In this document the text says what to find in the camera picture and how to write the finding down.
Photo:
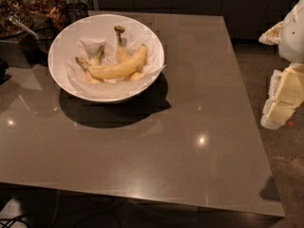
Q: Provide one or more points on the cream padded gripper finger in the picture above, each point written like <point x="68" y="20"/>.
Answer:
<point x="286" y="94"/>

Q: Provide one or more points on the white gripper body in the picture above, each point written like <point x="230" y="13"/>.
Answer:
<point x="293" y="35"/>

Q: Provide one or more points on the long front yellow banana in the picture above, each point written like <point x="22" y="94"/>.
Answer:
<point x="123" y="69"/>

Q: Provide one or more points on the small left yellow banana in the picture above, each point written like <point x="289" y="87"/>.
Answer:
<point x="95" y="61"/>

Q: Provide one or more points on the white bowl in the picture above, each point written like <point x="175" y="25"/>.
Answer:
<point x="97" y="26"/>

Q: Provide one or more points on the glass bowl with nuts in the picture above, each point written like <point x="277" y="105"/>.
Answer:
<point x="15" y="8"/>

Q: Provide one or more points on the white paper liner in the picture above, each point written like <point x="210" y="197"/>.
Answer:
<point x="114" y="90"/>

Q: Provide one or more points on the glass jar with snacks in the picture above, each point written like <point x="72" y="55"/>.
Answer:
<point x="53" y="9"/>

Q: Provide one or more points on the black wire rack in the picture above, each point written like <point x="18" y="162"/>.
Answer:
<point x="76" y="11"/>

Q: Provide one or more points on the metal scoop handle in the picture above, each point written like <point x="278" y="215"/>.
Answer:
<point x="16" y="21"/>

